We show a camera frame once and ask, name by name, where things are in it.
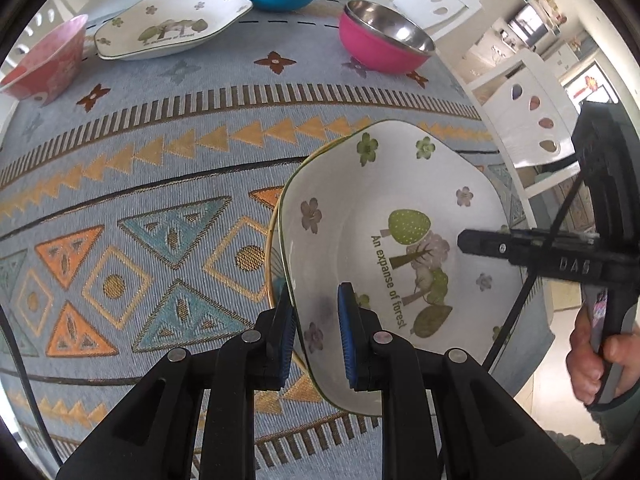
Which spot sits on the white floral plate green rim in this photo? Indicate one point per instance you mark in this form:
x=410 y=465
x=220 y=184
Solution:
x=350 y=240
x=165 y=15

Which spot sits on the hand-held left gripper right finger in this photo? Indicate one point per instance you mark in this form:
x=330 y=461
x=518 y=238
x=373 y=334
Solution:
x=347 y=340

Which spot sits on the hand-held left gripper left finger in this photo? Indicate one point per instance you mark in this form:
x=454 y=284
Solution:
x=285 y=340

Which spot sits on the blue patterned tablecloth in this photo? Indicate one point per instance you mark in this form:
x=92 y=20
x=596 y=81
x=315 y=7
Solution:
x=150 y=160

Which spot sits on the colourful wall picture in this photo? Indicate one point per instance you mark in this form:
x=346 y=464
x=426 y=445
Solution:
x=592 y=82

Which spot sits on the white chair with cutouts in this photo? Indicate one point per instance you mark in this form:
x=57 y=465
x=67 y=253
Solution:
x=505 y=115
x=450 y=15
x=30 y=35

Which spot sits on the person's dark clothing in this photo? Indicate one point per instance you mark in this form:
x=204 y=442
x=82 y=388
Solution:
x=590 y=450

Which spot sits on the pink steel bowl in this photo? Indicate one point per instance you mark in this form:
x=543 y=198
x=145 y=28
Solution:
x=370 y=50

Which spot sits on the pink patterned bowl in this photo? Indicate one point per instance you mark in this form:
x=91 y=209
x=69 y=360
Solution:
x=45 y=65

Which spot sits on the person's right hand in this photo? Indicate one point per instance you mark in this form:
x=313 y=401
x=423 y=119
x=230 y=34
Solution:
x=582 y=355

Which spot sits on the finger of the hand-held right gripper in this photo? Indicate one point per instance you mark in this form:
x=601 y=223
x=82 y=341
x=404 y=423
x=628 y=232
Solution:
x=500 y=247

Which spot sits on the white plate yellow rim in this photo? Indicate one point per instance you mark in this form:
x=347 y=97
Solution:
x=274 y=260

